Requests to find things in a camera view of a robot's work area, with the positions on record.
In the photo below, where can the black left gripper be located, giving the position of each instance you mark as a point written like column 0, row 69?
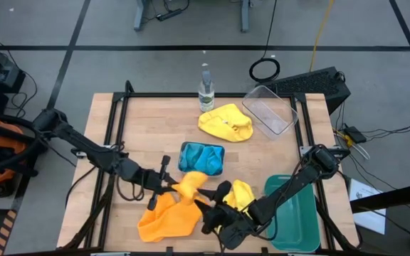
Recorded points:
column 153, row 179

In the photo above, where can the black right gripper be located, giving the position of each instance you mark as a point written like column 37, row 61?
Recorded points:
column 237, row 229

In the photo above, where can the teal blue microfiber towel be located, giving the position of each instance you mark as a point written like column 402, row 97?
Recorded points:
column 189, row 156

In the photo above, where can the light blue microfiber towel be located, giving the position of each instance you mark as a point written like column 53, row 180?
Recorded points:
column 210, row 160

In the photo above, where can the yellow microfiber towel white label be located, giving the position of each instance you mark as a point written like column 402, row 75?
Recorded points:
column 223, row 128

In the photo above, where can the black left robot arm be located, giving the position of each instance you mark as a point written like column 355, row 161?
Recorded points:
column 84, row 145

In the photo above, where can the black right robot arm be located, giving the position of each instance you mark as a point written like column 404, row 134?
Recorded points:
column 290, row 188

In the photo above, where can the green plastic basket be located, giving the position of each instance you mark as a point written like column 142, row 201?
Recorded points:
column 297, row 220

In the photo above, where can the clear plastic bin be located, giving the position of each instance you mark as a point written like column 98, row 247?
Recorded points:
column 269, row 113

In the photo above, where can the black computer tower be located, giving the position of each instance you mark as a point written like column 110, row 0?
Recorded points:
column 308, row 83

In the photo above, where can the white paper sheet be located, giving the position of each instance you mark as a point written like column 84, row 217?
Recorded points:
column 365, row 199

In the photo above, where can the black power adapter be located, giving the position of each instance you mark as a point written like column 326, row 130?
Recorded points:
column 355, row 134

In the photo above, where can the black power strip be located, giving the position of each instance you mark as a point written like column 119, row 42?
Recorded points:
column 169, row 15

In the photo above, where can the orange and black vacuum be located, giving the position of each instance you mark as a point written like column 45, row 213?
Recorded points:
column 2, row 142

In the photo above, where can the grey desk leg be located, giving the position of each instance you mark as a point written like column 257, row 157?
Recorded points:
column 140, row 14
column 245, row 16

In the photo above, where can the black metal table frame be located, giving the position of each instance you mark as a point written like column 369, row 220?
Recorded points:
column 155, row 95

